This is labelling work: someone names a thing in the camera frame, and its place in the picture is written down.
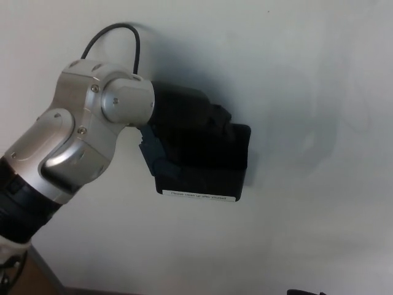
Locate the black magnetic marker holder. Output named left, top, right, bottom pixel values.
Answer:
left=154, top=122, right=253, bottom=203

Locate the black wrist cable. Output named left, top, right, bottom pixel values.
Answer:
left=80, top=22, right=142, bottom=75

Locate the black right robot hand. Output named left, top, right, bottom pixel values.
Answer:
left=286, top=288, right=331, bottom=295

